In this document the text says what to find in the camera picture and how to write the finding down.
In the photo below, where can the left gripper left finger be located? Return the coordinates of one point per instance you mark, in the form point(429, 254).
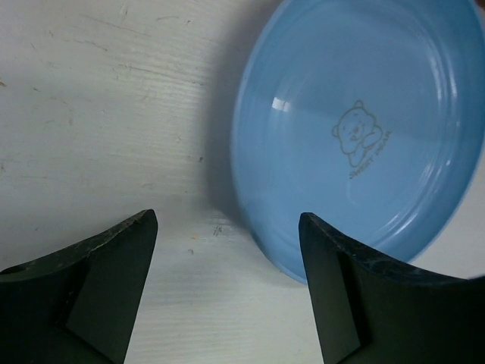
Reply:
point(79, 304)

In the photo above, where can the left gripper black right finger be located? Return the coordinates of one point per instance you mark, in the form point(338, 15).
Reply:
point(371, 308)

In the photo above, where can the blue round plate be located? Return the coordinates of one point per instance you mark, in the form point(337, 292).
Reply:
point(369, 114)

